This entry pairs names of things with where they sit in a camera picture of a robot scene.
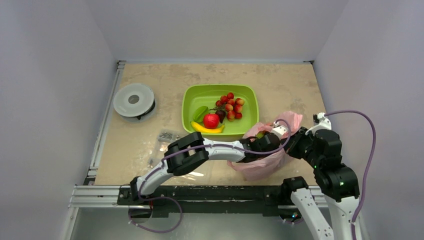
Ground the red fake apple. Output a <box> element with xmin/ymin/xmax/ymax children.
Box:
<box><xmin>203</xmin><ymin>113</ymin><xmax>221</xmax><ymax>129</ymax></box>

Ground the yellow fake banana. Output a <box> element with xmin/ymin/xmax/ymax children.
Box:
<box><xmin>190</xmin><ymin>121</ymin><xmax>225</xmax><ymax>134</ymax></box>

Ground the aluminium frame rail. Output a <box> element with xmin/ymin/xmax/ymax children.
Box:
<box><xmin>68</xmin><ymin>60</ymin><xmax>127</xmax><ymax>209</ymax></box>

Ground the grey filament spool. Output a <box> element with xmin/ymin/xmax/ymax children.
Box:
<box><xmin>112</xmin><ymin>83</ymin><xmax>156</xmax><ymax>123</ymax></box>

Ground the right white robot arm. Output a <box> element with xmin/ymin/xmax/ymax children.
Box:
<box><xmin>280</xmin><ymin>127</ymin><xmax>363</xmax><ymax>240</ymax></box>

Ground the green plastic tray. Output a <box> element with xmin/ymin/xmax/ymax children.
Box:
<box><xmin>181</xmin><ymin>84</ymin><xmax>259</xmax><ymax>137</ymax></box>

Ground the dark purple fake fruit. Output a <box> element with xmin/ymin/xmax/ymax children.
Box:
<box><xmin>215</xmin><ymin>110</ymin><xmax>226</xmax><ymax>124</ymax></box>

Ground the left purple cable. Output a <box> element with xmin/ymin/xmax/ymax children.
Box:
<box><xmin>139</xmin><ymin>118</ymin><xmax>292</xmax><ymax>200</ymax></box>

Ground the red fake cherry bunch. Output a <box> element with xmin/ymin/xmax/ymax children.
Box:
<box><xmin>209</xmin><ymin>92</ymin><xmax>245</xmax><ymax>122</ymax></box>

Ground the wrist white camera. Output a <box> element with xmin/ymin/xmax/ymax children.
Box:
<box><xmin>305</xmin><ymin>112</ymin><xmax>332</xmax><ymax>136</ymax></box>
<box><xmin>270</xmin><ymin>119</ymin><xmax>290</xmax><ymax>139</ymax></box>

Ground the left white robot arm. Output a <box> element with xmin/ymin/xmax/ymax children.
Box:
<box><xmin>129</xmin><ymin>131</ymin><xmax>287</xmax><ymax>205</ymax></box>

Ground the green fake fruit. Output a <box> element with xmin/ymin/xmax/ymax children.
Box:
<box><xmin>192</xmin><ymin>106</ymin><xmax>210</xmax><ymax>123</ymax></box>

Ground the pink plastic bag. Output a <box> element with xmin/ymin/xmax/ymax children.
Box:
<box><xmin>227</xmin><ymin>111</ymin><xmax>303</xmax><ymax>181</ymax></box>

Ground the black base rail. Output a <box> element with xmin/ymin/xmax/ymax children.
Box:
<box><xmin>117</xmin><ymin>185</ymin><xmax>301</xmax><ymax>219</ymax></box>

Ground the clear screw organizer box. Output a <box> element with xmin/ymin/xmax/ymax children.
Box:
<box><xmin>147</xmin><ymin>129</ymin><xmax>213</xmax><ymax>184</ymax></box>

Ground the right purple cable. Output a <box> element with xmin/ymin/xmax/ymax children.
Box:
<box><xmin>324</xmin><ymin>109</ymin><xmax>377</xmax><ymax>240</ymax></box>

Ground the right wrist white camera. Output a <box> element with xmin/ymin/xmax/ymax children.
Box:
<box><xmin>305</xmin><ymin>112</ymin><xmax>332</xmax><ymax>136</ymax></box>

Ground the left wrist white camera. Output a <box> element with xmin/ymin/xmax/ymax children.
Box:
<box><xmin>270</xmin><ymin>119</ymin><xmax>290</xmax><ymax>139</ymax></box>

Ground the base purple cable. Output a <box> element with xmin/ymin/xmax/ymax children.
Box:
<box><xmin>127</xmin><ymin>194</ymin><xmax>184</xmax><ymax>233</ymax></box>

